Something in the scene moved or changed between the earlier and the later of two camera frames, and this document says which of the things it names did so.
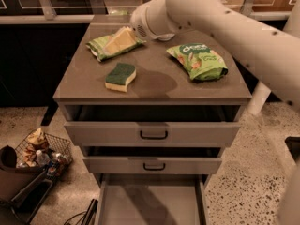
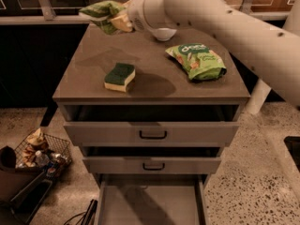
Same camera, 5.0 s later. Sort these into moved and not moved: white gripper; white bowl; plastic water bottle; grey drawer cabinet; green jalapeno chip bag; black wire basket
Moved: green jalapeno chip bag; white gripper
Not moved: black wire basket; plastic water bottle; white bowl; grey drawer cabinet
